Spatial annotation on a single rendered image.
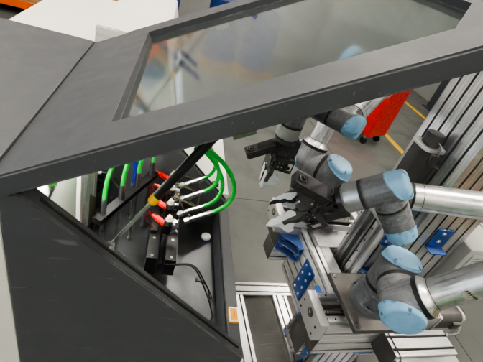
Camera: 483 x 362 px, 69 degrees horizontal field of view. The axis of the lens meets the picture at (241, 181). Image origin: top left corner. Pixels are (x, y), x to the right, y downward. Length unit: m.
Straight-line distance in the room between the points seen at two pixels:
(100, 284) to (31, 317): 0.20
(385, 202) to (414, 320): 0.36
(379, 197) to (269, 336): 1.39
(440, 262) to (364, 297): 0.44
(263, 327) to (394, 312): 1.16
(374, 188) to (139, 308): 0.61
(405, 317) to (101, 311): 0.77
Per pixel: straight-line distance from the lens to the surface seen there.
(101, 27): 1.27
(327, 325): 1.25
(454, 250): 1.58
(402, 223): 0.92
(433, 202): 1.05
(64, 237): 0.75
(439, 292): 1.08
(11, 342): 1.09
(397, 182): 0.86
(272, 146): 1.13
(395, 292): 1.10
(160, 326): 0.96
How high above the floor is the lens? 1.91
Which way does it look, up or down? 34 degrees down
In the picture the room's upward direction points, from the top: 20 degrees clockwise
